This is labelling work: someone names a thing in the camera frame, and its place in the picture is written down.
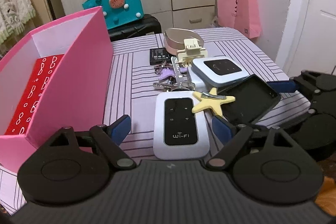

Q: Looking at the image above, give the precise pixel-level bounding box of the white wifi router black screen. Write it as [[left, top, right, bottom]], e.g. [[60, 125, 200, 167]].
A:
[[153, 91, 210, 160]]

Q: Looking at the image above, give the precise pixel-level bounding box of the black phone battery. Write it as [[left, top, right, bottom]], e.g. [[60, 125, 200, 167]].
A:
[[149, 48, 172, 65]]

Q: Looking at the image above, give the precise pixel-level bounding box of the rose gold metal tin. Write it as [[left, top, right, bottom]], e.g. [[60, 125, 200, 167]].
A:
[[164, 28, 205, 55]]

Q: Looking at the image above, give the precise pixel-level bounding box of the yellow star ornament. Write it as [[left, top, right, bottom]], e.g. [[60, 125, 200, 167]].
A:
[[192, 88, 236, 117]]

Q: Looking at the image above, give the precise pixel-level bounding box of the black flat case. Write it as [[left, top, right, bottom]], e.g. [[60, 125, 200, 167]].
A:
[[218, 75, 281, 124]]

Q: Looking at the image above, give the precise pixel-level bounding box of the white door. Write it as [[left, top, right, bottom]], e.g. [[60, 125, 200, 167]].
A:
[[287, 0, 335, 76]]

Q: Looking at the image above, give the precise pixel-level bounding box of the striped white tablecloth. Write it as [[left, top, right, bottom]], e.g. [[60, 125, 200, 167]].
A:
[[1, 27, 310, 214]]

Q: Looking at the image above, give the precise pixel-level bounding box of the white power adapter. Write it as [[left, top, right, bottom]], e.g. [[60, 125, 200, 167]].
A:
[[187, 67, 211, 92]]

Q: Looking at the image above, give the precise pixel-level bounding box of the pink storage box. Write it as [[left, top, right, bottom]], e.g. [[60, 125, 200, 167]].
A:
[[1, 7, 113, 173]]

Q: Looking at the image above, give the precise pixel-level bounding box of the light blue pocket router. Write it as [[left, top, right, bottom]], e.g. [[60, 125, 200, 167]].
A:
[[191, 56, 249, 88]]

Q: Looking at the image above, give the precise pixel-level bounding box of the silver key bunch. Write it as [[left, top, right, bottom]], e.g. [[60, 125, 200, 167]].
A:
[[153, 56, 195, 91]]

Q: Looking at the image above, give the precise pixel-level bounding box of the purple key fob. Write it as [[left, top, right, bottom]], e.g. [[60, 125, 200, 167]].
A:
[[158, 68, 187, 81]]

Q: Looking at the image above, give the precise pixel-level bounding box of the cream plastic clip connector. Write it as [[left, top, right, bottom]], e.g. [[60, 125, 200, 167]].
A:
[[177, 38, 208, 67]]

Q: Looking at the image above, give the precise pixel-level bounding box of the pink shopping bag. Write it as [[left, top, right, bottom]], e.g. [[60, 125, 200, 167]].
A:
[[217, 0, 262, 39]]

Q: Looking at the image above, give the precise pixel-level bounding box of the red patterned box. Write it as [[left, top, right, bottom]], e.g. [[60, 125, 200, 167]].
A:
[[5, 54, 64, 135]]

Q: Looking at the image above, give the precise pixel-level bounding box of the black suitcase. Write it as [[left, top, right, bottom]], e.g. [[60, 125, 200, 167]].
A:
[[108, 14, 162, 42]]

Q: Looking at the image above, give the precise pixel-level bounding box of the teal felt handbag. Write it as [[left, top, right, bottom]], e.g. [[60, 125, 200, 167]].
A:
[[82, 0, 144, 30]]

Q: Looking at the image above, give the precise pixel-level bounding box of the cream knitted cardigan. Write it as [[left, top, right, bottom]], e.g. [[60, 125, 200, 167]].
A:
[[1, 0, 36, 43]]

